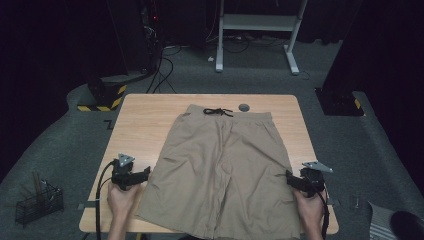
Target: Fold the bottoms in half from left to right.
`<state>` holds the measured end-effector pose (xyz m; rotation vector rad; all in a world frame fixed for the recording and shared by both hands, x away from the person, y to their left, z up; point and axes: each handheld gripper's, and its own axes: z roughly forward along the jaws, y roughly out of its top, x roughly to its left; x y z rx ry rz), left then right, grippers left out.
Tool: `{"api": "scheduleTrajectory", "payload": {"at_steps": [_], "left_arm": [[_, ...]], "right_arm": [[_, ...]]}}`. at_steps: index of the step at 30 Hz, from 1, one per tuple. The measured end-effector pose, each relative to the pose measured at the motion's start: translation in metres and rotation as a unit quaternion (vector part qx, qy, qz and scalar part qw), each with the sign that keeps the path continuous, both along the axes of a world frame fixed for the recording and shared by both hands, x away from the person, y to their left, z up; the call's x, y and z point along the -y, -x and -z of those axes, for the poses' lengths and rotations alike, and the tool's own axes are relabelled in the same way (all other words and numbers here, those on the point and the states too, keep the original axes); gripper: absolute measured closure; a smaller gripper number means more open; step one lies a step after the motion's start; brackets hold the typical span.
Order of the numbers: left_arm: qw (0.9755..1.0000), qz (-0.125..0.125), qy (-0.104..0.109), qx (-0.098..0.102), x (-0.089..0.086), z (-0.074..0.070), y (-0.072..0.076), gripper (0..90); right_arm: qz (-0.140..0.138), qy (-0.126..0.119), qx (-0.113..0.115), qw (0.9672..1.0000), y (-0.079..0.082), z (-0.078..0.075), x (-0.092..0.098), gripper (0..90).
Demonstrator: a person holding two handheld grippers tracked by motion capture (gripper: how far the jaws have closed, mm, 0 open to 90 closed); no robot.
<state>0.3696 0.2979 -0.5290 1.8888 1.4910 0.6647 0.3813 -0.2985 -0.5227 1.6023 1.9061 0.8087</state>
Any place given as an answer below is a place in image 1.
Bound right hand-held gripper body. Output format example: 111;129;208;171
299;160;334;199

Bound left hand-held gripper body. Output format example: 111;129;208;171
110;152;137;192

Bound khaki shorts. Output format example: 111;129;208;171
134;103;303;240

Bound person's right hand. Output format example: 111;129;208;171
293;189;328;221

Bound person's left hand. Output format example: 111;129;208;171
107;182;143;218

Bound grey striped cloth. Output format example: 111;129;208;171
367;201;401;240

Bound black yellow striped stand base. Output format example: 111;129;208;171
76;74;129;113

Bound dark equipment rack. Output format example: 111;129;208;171
106;0;163;75

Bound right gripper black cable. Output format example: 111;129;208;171
308;173;332;240

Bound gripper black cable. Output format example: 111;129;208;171
95;159;120;240
308;173;332;240

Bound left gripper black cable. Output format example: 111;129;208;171
95;159;120;240

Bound black wire basket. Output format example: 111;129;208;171
14;179;65;228

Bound black shorts drawstring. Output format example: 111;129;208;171
202;107;235;118

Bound black floor cables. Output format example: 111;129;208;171
145;44;183;95

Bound white metal desk frame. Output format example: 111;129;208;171
214;0;309;76

